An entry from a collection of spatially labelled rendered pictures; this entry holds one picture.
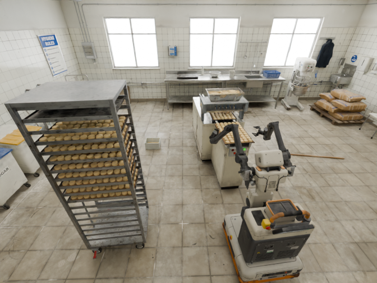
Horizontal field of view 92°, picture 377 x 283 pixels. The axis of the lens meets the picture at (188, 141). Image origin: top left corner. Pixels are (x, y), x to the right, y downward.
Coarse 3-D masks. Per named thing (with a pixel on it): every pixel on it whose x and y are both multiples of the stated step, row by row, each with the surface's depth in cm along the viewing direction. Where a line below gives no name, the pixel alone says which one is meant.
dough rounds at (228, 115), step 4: (212, 112) 317; (216, 112) 317; (220, 112) 322; (224, 112) 320; (228, 112) 319; (212, 116) 308; (216, 116) 308; (220, 116) 304; (224, 116) 304; (228, 116) 304; (232, 116) 304
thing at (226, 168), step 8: (216, 128) 289; (216, 144) 295; (224, 144) 249; (232, 144) 249; (216, 152) 298; (224, 152) 250; (248, 152) 252; (216, 160) 301; (224, 160) 255; (232, 160) 257; (216, 168) 304; (224, 168) 264; (232, 168) 266; (224, 176) 273; (232, 176) 274; (240, 176) 276; (224, 184) 282; (232, 184) 284; (240, 184) 286
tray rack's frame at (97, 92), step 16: (96, 80) 154; (112, 80) 154; (32, 96) 122; (48, 96) 122; (64, 96) 122; (80, 96) 122; (96, 96) 122; (112, 96) 122; (16, 112) 116; (48, 128) 149; (32, 144) 128; (48, 176) 144; (144, 208) 245; (112, 224) 226; (128, 224) 226; (144, 224) 226; (96, 240) 209; (112, 240) 209; (128, 240) 209
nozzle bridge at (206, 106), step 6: (204, 102) 286; (210, 102) 286; (216, 102) 286; (222, 102) 286; (228, 102) 286; (234, 102) 286; (240, 102) 286; (246, 102) 287; (204, 108) 285; (210, 108) 295; (216, 108) 296; (228, 108) 298; (240, 108) 299; (246, 108) 292; (240, 114) 315
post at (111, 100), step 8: (112, 104) 119; (112, 112) 122; (120, 128) 131; (120, 136) 132; (120, 144) 136; (128, 168) 149; (128, 176) 153; (136, 200) 171; (136, 208) 176; (144, 232) 202; (144, 240) 207
